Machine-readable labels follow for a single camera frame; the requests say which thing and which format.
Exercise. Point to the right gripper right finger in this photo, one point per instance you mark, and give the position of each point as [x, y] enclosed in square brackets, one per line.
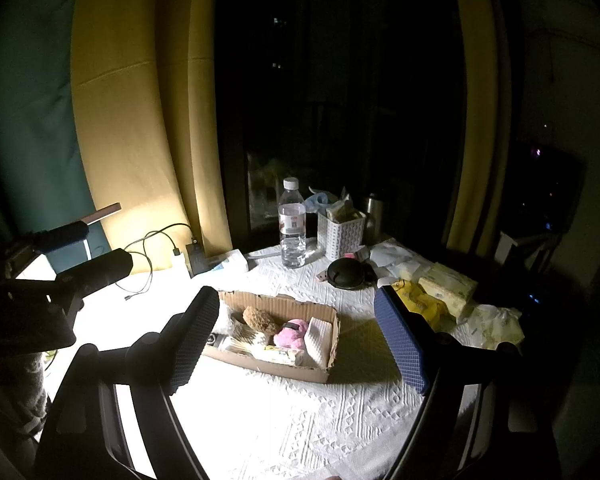
[408, 336]

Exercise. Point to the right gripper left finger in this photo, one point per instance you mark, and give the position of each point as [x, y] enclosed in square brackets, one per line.
[185, 336]

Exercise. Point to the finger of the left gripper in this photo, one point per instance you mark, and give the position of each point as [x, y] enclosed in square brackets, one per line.
[43, 242]
[77, 282]

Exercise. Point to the grey knitted cloth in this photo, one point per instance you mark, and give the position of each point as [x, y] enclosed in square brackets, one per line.
[242, 332]

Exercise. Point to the brown bear plush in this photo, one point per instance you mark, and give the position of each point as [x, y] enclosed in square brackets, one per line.
[260, 321]

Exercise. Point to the white waffle towel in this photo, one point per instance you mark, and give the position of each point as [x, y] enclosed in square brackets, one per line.
[318, 341]

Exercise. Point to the pink plush toy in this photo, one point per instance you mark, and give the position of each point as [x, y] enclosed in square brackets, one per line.
[291, 335]

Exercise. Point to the yellow wipes pack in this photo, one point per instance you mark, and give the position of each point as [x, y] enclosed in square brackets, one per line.
[416, 300]

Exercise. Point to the pale yellow tissue pack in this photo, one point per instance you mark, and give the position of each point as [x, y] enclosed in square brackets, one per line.
[451, 287]

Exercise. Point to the white phone charger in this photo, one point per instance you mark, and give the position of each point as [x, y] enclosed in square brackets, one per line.
[179, 265]

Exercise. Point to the clear plastic tissue bag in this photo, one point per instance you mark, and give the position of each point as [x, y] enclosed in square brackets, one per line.
[485, 326]

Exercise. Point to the black power adapter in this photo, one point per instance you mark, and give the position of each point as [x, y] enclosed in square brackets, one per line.
[197, 260]

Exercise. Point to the cardboard box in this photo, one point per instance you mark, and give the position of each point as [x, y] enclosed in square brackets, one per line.
[286, 363]

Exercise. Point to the black round lid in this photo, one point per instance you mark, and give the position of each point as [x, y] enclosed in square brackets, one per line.
[350, 274]

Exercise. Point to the white woven basket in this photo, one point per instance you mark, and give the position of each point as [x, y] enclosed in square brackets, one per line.
[337, 239]

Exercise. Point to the metal thermos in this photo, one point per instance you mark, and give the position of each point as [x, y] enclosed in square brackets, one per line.
[373, 220]

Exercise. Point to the clear water bottle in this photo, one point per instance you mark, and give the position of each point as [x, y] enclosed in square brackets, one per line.
[292, 224]

